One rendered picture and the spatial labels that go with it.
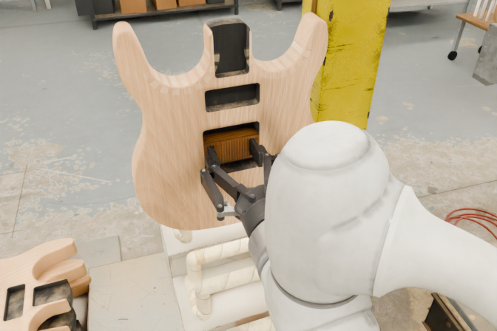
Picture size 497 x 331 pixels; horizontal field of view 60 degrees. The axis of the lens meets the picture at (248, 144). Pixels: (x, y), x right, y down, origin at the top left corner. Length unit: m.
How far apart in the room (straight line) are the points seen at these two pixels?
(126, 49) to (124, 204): 2.27
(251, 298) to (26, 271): 0.55
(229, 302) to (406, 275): 0.71
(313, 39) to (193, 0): 5.09
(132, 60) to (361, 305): 0.43
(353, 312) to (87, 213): 2.48
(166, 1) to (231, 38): 5.00
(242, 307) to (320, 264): 0.68
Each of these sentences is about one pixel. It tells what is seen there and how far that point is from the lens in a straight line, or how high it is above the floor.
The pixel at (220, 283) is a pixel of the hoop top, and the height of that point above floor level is 1.13.
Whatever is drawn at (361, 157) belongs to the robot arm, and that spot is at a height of 1.69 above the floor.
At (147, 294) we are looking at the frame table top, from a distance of 1.21.
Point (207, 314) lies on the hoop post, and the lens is 1.01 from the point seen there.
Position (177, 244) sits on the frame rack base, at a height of 1.10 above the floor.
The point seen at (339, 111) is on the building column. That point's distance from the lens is 2.04.
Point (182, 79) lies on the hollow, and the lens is 0.69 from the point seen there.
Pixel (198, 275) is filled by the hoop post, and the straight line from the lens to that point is 1.04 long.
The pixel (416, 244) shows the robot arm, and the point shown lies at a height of 1.63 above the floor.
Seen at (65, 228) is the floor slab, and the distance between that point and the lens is 2.81.
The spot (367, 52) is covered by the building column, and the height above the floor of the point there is 1.13.
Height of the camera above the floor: 1.89
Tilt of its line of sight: 36 degrees down
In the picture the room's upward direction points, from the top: straight up
